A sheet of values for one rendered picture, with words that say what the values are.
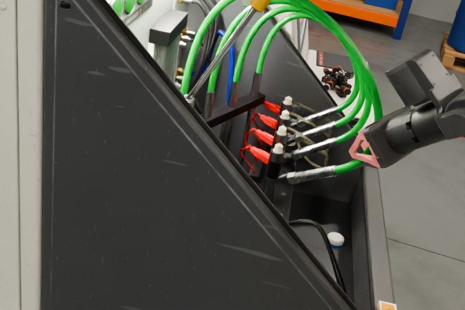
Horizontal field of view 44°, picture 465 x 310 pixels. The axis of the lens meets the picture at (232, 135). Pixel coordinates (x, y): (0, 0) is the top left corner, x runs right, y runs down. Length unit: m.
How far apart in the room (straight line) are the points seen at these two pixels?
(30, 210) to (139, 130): 0.22
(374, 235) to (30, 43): 0.79
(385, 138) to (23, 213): 0.54
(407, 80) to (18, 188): 0.57
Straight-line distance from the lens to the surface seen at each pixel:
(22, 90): 0.80
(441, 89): 0.81
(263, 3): 0.69
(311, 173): 1.01
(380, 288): 1.11
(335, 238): 1.37
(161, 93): 0.73
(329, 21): 0.92
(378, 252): 1.20
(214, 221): 0.80
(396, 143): 0.88
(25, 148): 0.84
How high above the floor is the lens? 1.63
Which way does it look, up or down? 28 degrees down
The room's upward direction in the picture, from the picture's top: 10 degrees clockwise
